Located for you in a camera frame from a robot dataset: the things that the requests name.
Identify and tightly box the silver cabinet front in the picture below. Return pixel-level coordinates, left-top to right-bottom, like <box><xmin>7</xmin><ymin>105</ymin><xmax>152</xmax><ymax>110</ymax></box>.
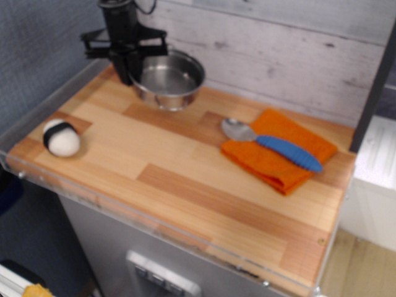
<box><xmin>60</xmin><ymin>197</ymin><xmax>281</xmax><ymax>296</ymax></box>

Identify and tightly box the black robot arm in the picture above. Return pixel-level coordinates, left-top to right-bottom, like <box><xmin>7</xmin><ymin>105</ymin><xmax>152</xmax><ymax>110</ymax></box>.
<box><xmin>80</xmin><ymin>1</ymin><xmax>168</xmax><ymax>86</ymax></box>

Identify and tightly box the blue handled metal spoon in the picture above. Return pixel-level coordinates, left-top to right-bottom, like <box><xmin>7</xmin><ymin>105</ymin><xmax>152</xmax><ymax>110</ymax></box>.
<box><xmin>221</xmin><ymin>118</ymin><xmax>322</xmax><ymax>173</ymax></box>

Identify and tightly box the white aluminium box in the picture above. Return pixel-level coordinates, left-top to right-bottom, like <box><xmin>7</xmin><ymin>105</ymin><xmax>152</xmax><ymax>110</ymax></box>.
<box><xmin>340</xmin><ymin>116</ymin><xmax>395</xmax><ymax>251</ymax></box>

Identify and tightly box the silver metal pot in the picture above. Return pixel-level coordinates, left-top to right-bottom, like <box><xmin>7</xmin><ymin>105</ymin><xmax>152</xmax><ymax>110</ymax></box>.
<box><xmin>129</xmin><ymin>49</ymin><xmax>205</xmax><ymax>111</ymax></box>

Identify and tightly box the clear acrylic guard rail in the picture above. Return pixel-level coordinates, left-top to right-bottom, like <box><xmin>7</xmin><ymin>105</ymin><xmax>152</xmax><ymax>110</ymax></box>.
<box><xmin>1</xmin><ymin>61</ymin><xmax>355</xmax><ymax>296</ymax></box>

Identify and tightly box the black cable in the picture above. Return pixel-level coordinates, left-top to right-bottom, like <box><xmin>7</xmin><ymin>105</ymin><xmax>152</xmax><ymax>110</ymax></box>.
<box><xmin>134</xmin><ymin>0</ymin><xmax>158</xmax><ymax>15</ymax></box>

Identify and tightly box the dark right post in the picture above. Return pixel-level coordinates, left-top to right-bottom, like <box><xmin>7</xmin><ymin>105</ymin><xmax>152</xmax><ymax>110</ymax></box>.
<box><xmin>349</xmin><ymin>24</ymin><xmax>395</xmax><ymax>153</ymax></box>

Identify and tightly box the orange rag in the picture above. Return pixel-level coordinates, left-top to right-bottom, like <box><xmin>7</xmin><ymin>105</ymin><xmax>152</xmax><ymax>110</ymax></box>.
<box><xmin>221</xmin><ymin>109</ymin><xmax>338</xmax><ymax>195</ymax></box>

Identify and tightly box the silver button panel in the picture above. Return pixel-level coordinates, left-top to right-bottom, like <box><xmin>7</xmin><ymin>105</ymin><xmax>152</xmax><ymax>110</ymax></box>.
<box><xmin>126</xmin><ymin>250</ymin><xmax>202</xmax><ymax>297</ymax></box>

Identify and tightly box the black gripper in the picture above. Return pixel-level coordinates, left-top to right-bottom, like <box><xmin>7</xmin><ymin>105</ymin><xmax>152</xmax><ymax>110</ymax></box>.
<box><xmin>80</xmin><ymin>7</ymin><xmax>168</xmax><ymax>86</ymax></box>

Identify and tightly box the white black sushi toy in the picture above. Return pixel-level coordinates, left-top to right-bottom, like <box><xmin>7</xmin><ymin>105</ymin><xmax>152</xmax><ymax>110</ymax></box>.
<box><xmin>43</xmin><ymin>119</ymin><xmax>80</xmax><ymax>157</ymax></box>

